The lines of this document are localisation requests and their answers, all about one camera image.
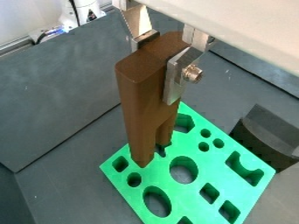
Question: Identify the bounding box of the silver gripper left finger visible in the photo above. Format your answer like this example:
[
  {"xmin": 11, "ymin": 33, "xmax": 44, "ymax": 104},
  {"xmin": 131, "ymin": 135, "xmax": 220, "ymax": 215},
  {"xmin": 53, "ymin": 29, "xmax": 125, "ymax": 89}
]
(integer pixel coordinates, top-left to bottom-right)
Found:
[{"xmin": 121, "ymin": 4, "xmax": 160, "ymax": 52}]

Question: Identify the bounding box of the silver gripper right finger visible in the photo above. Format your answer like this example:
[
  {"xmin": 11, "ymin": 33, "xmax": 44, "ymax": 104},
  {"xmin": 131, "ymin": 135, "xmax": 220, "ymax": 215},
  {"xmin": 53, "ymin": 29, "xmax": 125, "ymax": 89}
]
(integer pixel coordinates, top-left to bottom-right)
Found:
[{"xmin": 163, "ymin": 25, "xmax": 218, "ymax": 105}]

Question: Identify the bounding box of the brown square-circle peg object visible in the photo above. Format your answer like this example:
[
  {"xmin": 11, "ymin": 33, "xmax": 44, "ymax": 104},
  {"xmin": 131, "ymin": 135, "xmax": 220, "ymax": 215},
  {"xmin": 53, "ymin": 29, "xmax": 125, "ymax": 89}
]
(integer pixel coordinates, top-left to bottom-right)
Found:
[{"xmin": 115, "ymin": 31, "xmax": 188, "ymax": 167}]

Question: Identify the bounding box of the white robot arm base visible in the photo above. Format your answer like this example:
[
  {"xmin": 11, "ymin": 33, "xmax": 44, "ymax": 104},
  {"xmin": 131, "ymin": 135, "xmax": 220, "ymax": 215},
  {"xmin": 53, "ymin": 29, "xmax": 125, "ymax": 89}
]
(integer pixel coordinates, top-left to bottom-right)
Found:
[{"xmin": 29, "ymin": 0, "xmax": 107, "ymax": 45}]

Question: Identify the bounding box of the black curved block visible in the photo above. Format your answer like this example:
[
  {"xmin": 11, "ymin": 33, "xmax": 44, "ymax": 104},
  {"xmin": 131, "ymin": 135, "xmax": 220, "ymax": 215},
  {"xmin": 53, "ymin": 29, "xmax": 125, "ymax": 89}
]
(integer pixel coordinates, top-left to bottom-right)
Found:
[{"xmin": 228, "ymin": 104, "xmax": 299, "ymax": 172}]

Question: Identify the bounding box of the green shape-sorting board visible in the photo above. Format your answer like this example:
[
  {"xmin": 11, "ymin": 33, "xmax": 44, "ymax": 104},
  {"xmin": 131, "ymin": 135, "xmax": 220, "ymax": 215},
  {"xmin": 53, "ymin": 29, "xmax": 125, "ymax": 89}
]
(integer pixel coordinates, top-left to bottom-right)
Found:
[{"xmin": 100, "ymin": 104, "xmax": 276, "ymax": 224}]

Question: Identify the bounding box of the aluminium rail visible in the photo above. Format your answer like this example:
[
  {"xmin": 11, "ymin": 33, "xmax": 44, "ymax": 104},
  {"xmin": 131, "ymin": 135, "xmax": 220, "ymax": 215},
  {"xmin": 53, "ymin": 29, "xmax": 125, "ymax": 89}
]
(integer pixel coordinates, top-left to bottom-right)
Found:
[{"xmin": 0, "ymin": 36, "xmax": 33, "ymax": 57}]

